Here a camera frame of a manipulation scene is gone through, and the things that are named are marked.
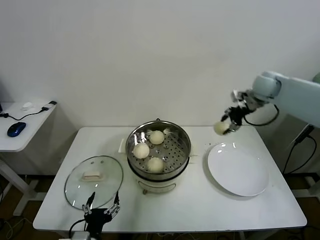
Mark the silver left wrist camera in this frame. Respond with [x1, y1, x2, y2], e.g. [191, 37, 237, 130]
[72, 231, 91, 240]

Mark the white side table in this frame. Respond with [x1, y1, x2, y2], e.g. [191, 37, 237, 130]
[0, 101, 58, 217]

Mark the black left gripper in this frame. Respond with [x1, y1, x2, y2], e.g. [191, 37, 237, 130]
[81, 190, 121, 235]

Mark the blue computer mouse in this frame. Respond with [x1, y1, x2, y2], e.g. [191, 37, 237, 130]
[6, 122, 27, 138]

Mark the black cable with plug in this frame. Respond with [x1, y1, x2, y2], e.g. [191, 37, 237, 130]
[282, 123, 317, 175]

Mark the cream steamed baozi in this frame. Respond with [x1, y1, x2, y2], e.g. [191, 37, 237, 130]
[146, 156, 165, 174]
[149, 129, 165, 146]
[132, 143, 151, 160]
[213, 121, 230, 136]

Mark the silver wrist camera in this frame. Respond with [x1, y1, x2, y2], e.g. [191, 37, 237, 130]
[231, 89, 248, 104]
[72, 231, 91, 240]

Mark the white desk leg frame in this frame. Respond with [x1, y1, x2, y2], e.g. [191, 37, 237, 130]
[289, 173, 320, 198]

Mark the thin black desk cable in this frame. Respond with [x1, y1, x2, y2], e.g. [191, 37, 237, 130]
[0, 107, 44, 121]

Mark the stainless steel steamer basket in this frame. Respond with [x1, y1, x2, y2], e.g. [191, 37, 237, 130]
[117, 120, 200, 181]

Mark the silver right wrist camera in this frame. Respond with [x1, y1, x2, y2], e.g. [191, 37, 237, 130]
[231, 89, 248, 104]

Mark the small white crumpled object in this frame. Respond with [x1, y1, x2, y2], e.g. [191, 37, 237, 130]
[20, 101, 36, 111]

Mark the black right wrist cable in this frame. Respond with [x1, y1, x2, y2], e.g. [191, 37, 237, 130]
[243, 103, 280, 126]

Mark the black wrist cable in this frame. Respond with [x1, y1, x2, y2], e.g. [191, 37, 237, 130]
[69, 218, 87, 233]
[243, 103, 280, 126]

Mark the white round plate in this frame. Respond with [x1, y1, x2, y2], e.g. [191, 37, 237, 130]
[206, 142, 270, 197]

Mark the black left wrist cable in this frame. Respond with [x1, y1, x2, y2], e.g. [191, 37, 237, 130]
[69, 218, 87, 233]

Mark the glass lid with white handle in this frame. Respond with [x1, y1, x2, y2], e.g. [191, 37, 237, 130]
[64, 155, 124, 211]

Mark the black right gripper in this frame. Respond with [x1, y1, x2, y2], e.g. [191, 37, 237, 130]
[220, 106, 248, 136]

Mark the black silver cable adapter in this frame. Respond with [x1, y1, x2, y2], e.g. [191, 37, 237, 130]
[39, 100, 57, 113]

